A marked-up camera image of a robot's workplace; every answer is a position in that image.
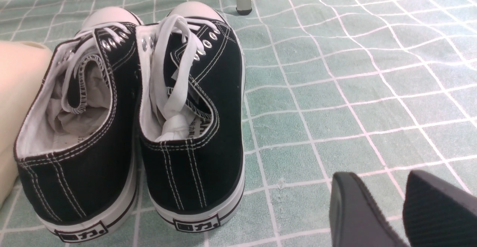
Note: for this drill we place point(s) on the black canvas sneaker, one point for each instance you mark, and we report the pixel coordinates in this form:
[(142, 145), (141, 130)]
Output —
[(74, 150), (189, 117)]

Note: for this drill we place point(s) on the right cream slide slipper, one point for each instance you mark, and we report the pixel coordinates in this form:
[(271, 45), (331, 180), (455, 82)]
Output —
[(22, 68)]

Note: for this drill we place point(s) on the green checked cloth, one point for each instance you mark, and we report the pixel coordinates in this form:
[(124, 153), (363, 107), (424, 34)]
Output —
[(374, 87)]

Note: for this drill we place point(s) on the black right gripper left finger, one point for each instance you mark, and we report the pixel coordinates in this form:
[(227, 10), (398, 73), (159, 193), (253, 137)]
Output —
[(355, 219)]

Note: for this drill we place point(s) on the right black canvas sneaker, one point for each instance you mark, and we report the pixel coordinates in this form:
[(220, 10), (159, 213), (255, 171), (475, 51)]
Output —
[(189, 117)]

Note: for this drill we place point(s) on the left black canvas sneaker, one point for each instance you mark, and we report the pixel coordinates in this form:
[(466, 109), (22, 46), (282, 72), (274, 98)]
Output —
[(74, 150)]

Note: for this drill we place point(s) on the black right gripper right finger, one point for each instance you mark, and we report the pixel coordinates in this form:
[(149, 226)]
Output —
[(437, 213)]

